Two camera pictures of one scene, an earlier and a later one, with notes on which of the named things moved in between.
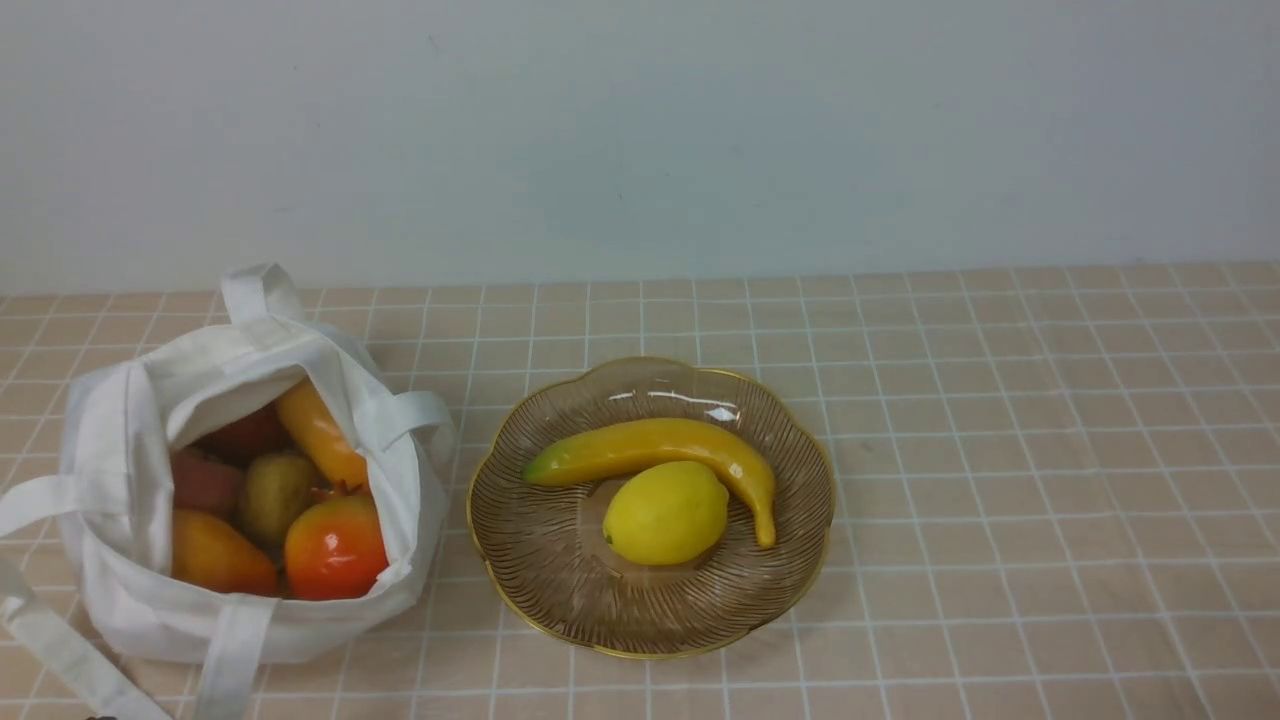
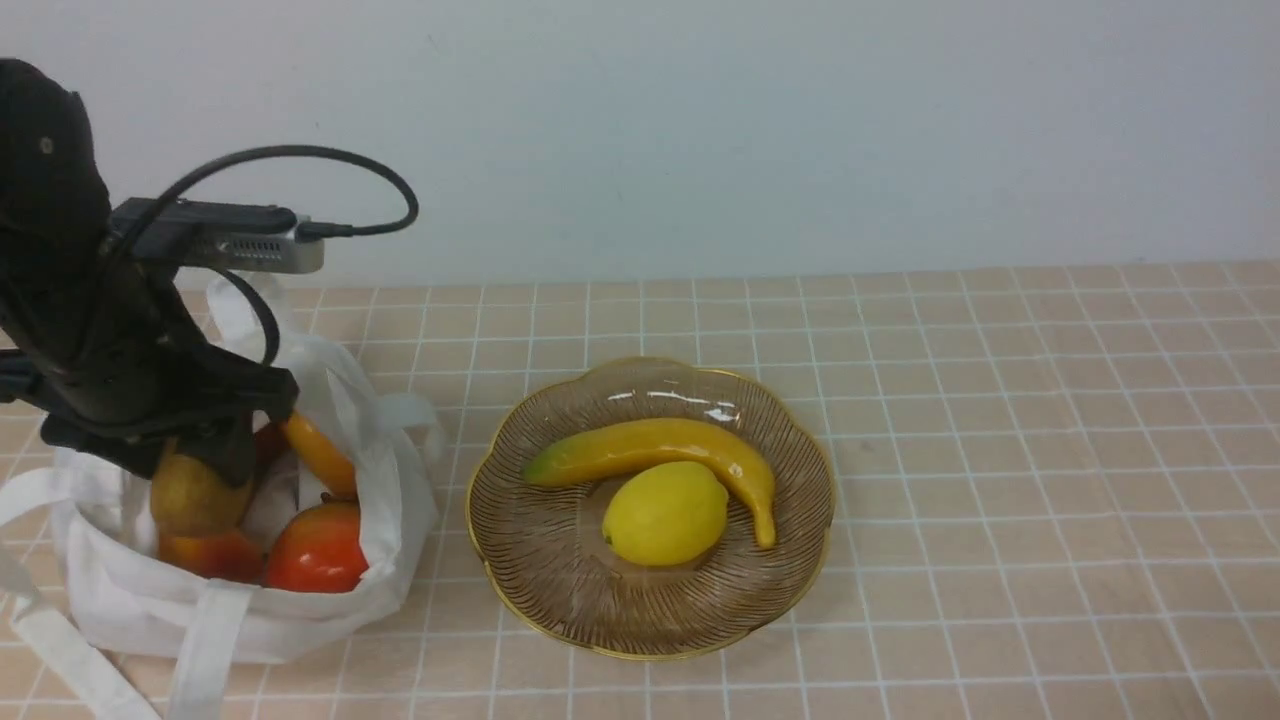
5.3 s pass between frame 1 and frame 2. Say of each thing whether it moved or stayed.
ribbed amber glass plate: stayed
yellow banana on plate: stayed
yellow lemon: stayed
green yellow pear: moved
